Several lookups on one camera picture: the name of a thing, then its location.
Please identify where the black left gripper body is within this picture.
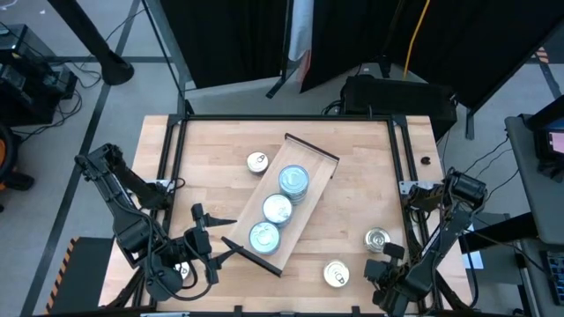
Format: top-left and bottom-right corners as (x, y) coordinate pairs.
(182, 203), (220, 285)

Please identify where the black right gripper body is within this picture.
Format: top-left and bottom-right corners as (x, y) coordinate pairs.
(364, 241), (413, 317)

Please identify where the silver lid tuna can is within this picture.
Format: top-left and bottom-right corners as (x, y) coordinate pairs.
(262, 193), (294, 228)
(278, 164), (311, 198)

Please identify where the wooden shelf with black legs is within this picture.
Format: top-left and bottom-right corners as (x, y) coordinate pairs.
(219, 132), (340, 278)

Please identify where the black mat with striped edge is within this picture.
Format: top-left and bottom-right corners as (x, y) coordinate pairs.
(43, 236), (114, 316)

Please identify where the black curtain stand foot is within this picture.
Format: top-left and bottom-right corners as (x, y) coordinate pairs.
(265, 61), (294, 100)

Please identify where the black keyboard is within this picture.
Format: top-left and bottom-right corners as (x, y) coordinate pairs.
(540, 249), (564, 307)

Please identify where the grey desk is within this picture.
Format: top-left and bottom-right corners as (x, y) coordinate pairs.
(504, 114), (564, 246)

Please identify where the black pole with round base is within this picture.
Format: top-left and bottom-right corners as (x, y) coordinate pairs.
(47, 0), (136, 87)

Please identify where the black curtain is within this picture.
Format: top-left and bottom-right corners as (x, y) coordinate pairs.
(159, 0), (294, 89)
(301, 0), (564, 111)

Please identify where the black equipment case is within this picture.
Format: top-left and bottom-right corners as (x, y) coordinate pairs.
(340, 73), (459, 143)

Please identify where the black orange floor machine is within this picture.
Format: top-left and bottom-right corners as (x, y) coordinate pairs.
(0, 122), (36, 212)

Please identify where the white fabric banner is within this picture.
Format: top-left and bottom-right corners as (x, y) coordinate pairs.
(287, 0), (315, 84)

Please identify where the black monitor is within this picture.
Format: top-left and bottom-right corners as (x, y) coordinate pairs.
(525, 94), (564, 182)

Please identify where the black equipment rack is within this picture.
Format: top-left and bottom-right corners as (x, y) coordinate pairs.
(0, 22), (79, 127)

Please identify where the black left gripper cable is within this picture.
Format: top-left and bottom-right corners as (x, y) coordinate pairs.
(147, 257), (221, 303)

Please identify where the grey metal post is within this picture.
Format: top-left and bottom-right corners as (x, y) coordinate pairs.
(141, 0), (196, 116)

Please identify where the yellow cable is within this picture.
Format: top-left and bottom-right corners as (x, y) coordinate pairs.
(402, 0), (432, 81)

